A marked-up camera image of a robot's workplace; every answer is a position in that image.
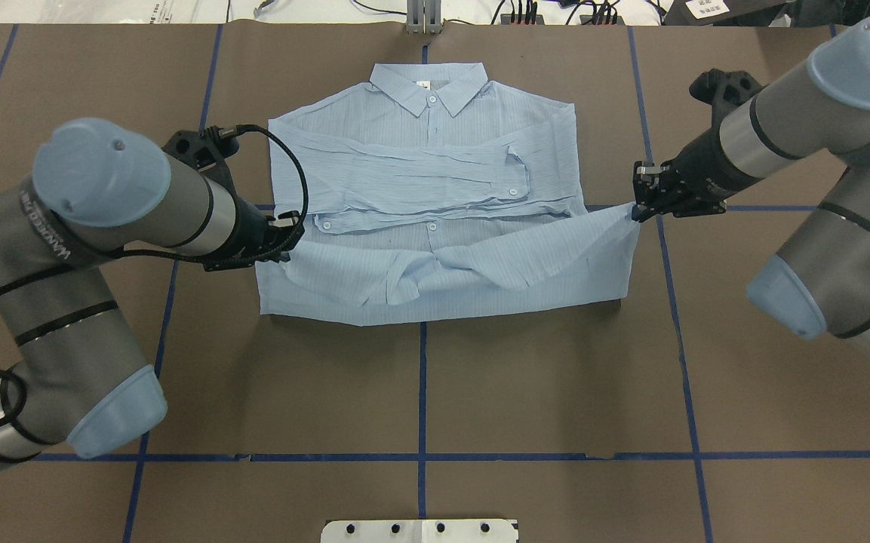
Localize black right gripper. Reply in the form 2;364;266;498
631;69;763;223

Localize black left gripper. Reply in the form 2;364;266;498
162;124;307;272

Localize light blue button shirt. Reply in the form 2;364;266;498
255;64;641;327

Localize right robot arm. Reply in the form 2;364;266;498
631;17;870;357

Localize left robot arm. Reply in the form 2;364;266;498
0;118;309;472

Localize aluminium frame post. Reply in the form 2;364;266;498
406;0;444;35

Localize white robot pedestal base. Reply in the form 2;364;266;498
320;518;521;542

